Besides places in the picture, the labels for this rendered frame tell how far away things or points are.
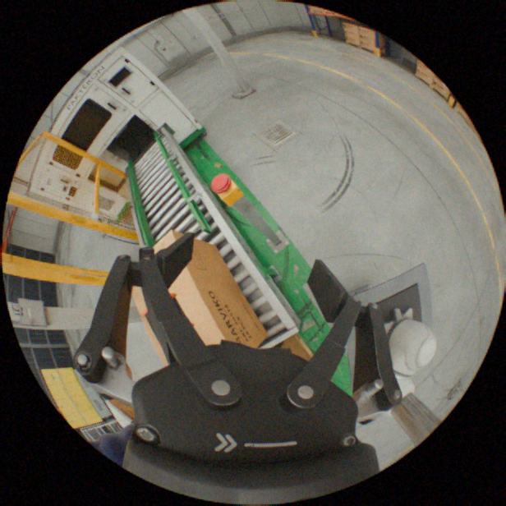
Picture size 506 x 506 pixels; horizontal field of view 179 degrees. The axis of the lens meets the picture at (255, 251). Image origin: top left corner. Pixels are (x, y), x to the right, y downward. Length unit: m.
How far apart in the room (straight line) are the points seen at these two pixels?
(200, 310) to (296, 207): 1.23
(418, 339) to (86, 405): 7.95
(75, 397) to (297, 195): 8.27
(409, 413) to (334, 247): 1.34
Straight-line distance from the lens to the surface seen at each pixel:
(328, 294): 0.16
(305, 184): 1.71
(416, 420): 0.64
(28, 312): 1.54
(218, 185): 0.60
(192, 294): 0.68
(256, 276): 0.94
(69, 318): 1.61
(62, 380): 7.81
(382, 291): 0.82
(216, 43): 2.86
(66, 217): 1.42
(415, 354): 0.65
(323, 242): 1.52
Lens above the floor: 1.49
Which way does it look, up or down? 71 degrees down
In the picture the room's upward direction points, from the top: 65 degrees counter-clockwise
